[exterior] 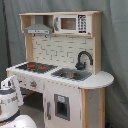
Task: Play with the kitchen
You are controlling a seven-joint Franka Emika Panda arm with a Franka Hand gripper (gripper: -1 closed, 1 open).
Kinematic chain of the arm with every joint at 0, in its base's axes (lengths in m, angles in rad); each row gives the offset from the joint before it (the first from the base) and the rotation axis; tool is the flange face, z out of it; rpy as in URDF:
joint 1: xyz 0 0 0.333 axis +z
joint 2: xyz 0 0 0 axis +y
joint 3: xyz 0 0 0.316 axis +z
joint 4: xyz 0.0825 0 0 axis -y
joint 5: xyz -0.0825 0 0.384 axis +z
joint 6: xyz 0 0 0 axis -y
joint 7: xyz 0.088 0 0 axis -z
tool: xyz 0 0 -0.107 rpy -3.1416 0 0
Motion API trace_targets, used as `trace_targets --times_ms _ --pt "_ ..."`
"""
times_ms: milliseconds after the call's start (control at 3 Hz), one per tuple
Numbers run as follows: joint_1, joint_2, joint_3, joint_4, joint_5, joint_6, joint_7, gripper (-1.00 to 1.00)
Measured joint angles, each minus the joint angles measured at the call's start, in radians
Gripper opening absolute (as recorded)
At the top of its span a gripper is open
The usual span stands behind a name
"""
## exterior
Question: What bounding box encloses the right red stove knob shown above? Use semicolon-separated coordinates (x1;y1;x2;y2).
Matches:
30;81;37;88

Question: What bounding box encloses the toy microwave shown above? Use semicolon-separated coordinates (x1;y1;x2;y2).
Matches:
54;14;91;34

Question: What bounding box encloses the wooden toy kitchen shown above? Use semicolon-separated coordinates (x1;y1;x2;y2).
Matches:
7;11;114;128

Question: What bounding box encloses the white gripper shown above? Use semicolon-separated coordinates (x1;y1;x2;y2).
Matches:
1;75;23;106

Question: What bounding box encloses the black toy faucet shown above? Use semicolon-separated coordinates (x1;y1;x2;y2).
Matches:
75;51;93;70

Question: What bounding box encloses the white cabinet door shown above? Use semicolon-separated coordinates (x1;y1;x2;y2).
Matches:
44;82;82;128

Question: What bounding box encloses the grey range hood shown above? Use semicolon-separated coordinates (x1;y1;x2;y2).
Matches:
24;16;53;34

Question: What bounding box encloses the grey toy sink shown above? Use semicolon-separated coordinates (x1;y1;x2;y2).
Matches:
52;68;92;81

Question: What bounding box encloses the black toy stovetop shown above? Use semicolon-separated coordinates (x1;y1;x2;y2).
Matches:
18;62;55;73

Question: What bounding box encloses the small metal pot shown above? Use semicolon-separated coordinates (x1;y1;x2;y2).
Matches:
60;72;80;79

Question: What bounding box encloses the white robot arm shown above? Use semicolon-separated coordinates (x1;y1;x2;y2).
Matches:
0;75;37;128

